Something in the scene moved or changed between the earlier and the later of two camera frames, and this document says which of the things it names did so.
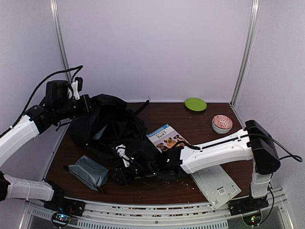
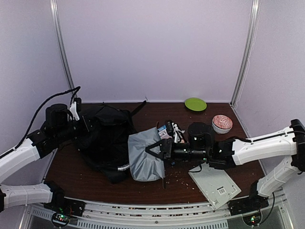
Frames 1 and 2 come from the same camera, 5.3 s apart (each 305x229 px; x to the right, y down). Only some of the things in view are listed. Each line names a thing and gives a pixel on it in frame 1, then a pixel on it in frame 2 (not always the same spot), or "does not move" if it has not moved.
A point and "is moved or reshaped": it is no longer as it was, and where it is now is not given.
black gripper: (140, 158) to (200, 136)
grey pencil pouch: (89, 172) to (145, 166)
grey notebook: (216, 185) does not move
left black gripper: (86, 109) to (87, 129)
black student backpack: (109, 123) is moved or reshaped
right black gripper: (123, 179) to (167, 149)
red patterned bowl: (221, 124) does not move
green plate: (195, 104) does not move
